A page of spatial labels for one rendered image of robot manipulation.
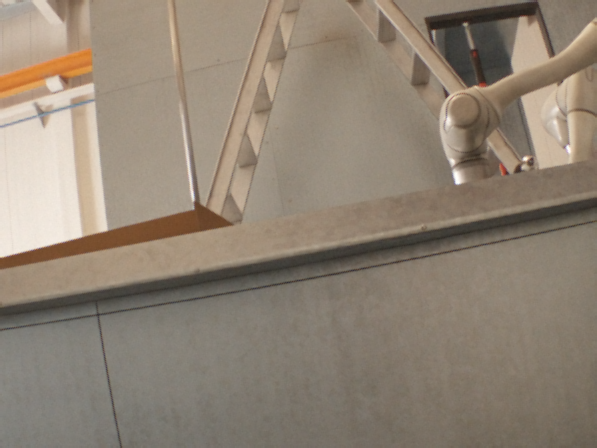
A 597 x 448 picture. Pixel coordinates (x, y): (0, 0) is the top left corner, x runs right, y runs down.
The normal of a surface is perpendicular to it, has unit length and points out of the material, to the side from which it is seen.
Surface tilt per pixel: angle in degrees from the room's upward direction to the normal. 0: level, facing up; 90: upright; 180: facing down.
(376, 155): 90
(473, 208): 68
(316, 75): 90
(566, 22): 90
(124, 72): 90
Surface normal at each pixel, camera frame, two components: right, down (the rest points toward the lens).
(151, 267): -0.14, -0.57
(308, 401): -0.07, -0.22
